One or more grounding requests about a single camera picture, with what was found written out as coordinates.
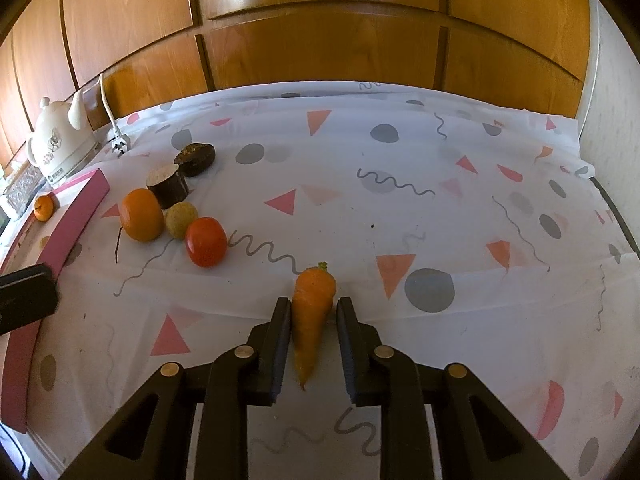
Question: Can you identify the silver patterned tissue box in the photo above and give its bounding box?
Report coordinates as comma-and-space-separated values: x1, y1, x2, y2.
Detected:
0, 164, 45, 218

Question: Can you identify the white power cord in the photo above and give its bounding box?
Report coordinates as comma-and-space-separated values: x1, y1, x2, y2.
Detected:
99, 74, 132, 156

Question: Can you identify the pink-rimmed tray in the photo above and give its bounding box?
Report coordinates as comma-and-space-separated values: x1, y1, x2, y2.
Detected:
0, 169, 111, 435

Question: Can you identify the small tangerine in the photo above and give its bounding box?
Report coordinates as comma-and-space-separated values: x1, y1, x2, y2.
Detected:
33, 193, 55, 222

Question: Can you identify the dark sugarcane piece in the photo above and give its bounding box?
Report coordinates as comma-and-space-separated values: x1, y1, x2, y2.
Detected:
146, 164, 191, 209

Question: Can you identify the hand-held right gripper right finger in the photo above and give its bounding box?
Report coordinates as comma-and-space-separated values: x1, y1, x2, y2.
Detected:
336, 297, 571, 480

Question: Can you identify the orange carrot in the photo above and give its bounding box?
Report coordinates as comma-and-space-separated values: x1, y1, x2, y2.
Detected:
291, 261, 337, 392

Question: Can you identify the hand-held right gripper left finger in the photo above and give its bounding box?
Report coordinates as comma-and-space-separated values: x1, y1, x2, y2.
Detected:
60, 297, 293, 480

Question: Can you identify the red tomato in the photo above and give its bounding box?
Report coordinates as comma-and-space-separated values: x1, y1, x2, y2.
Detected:
185, 217, 228, 268

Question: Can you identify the white floral electric kettle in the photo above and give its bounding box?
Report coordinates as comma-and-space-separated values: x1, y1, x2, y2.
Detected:
26, 91, 100, 183

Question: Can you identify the large orange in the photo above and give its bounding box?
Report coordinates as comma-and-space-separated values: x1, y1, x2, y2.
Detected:
119, 188, 165, 243

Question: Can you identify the small yellow round fruit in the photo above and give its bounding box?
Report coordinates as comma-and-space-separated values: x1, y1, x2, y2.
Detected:
164, 202, 198, 240

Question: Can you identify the dark water chestnut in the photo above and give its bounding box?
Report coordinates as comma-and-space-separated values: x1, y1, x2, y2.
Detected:
174, 143, 217, 178

